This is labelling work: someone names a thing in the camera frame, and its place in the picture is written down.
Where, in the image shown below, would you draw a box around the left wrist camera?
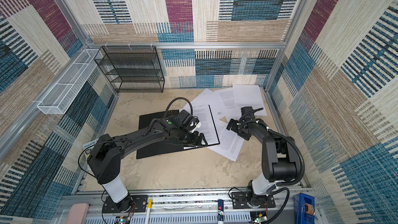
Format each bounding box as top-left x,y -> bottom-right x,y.
177,110 -> 201,132

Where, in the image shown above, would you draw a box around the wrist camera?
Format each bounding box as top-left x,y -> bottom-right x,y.
177,110 -> 201,132
239,106 -> 256,121

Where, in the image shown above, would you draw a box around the printed paper sheet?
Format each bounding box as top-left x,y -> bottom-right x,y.
215,88 -> 241,121
208,120 -> 244,162
233,85 -> 267,116
183,105 -> 220,149

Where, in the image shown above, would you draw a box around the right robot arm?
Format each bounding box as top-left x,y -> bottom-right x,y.
227,119 -> 305,224

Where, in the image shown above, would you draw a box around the blank white paper sheet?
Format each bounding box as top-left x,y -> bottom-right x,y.
191,89 -> 231,121

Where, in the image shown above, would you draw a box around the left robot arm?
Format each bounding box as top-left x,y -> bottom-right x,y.
80,108 -> 208,213

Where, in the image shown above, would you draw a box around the white wire mesh basket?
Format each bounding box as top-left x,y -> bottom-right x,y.
37,49 -> 98,115

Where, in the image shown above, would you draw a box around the green circuit board left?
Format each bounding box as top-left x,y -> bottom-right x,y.
115,216 -> 131,224

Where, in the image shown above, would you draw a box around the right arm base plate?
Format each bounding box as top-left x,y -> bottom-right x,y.
229,191 -> 276,209

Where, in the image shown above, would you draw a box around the green circuit board right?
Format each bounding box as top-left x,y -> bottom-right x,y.
250,216 -> 267,224

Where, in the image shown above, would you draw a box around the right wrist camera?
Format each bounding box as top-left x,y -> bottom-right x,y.
239,106 -> 256,121

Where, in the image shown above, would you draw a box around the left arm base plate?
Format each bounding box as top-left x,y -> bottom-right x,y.
102,195 -> 148,214

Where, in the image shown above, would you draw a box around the blue box with tape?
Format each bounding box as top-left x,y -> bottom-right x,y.
294,193 -> 315,224

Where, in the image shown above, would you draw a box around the colourful children's book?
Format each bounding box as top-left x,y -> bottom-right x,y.
83,139 -> 98,173

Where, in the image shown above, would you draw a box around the pink object at edge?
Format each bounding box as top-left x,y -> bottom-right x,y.
65,203 -> 89,224

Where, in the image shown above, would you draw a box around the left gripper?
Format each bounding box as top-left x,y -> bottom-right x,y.
177,128 -> 208,147

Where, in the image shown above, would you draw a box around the orange folder black inside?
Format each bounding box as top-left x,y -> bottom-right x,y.
136,105 -> 221,160

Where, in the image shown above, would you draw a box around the blue glue stick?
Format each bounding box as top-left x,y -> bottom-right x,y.
217,199 -> 224,224

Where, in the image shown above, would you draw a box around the black wire mesh shelf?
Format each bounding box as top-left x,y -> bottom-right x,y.
94,46 -> 165,93

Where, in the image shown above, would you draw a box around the green circuit board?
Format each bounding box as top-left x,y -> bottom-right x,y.
250,216 -> 267,224
115,216 -> 131,224

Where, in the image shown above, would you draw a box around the white yellow marker pen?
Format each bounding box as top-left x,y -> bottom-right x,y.
144,199 -> 152,224

